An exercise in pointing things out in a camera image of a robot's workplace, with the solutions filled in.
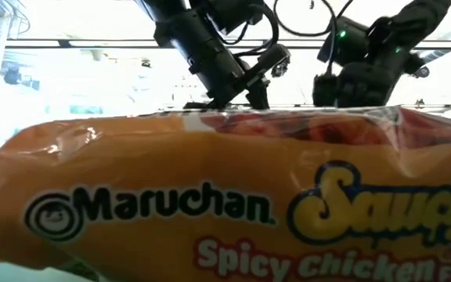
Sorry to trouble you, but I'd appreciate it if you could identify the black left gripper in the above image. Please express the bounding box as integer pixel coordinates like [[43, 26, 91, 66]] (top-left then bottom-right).
[[153, 11, 291, 111]]

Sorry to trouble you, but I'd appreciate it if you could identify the red Saucy noodle packet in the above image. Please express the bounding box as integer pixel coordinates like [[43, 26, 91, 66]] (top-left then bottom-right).
[[0, 105, 451, 282]]

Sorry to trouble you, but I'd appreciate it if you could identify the long ceiling light strip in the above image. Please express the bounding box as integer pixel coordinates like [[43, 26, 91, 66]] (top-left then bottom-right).
[[4, 38, 451, 51], [154, 102, 451, 111]]

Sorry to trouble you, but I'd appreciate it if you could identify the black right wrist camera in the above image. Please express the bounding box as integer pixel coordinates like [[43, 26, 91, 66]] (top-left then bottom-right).
[[317, 16, 372, 67]]

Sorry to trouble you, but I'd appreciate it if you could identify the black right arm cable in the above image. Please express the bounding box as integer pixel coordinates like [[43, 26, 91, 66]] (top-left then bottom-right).
[[273, 0, 355, 75]]

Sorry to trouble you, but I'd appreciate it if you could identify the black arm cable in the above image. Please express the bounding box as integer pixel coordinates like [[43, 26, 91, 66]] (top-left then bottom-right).
[[273, 0, 355, 75], [214, 2, 281, 58]]

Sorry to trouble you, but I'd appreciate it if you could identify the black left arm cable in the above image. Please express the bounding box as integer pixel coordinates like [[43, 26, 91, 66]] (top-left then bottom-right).
[[214, 2, 281, 58]]

